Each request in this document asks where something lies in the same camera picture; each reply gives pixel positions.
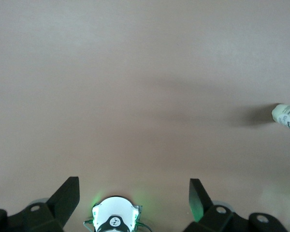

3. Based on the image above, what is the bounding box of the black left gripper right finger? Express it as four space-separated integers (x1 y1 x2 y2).
183 178 289 232

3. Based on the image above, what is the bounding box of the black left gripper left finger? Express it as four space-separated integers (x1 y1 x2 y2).
0 176 80 232

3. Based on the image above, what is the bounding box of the white blue tennis ball can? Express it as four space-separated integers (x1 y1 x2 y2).
271 103 290 133

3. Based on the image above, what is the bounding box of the brown table mat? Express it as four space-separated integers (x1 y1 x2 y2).
0 0 290 232

